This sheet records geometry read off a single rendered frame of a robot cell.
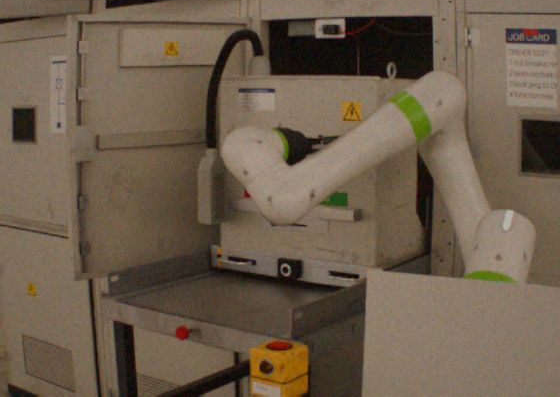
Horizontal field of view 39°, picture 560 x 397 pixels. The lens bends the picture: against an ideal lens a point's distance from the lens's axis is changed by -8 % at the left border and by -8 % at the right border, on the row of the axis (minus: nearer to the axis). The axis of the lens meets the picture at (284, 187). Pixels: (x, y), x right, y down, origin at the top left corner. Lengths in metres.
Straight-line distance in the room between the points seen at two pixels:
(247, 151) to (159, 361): 1.40
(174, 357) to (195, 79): 0.99
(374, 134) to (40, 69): 1.82
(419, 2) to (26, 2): 1.52
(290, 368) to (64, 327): 1.95
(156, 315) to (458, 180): 0.77
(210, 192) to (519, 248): 0.94
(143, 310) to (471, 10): 1.15
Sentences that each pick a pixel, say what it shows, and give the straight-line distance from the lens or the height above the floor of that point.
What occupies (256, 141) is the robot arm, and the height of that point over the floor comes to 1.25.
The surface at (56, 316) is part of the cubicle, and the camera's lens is 3.42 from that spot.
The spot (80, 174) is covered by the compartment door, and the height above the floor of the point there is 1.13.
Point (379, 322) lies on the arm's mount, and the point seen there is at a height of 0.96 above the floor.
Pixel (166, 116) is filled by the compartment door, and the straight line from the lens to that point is 2.49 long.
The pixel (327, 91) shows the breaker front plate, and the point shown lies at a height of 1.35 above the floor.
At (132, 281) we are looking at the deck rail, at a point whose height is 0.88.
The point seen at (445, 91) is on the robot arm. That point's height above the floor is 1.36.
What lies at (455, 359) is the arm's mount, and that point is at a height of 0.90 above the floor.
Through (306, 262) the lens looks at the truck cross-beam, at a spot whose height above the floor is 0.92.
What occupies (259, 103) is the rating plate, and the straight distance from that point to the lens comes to 2.28.
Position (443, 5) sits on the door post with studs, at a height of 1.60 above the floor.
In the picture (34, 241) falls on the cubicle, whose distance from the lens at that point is 3.44.
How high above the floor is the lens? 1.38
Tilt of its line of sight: 7 degrees down
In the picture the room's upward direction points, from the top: straight up
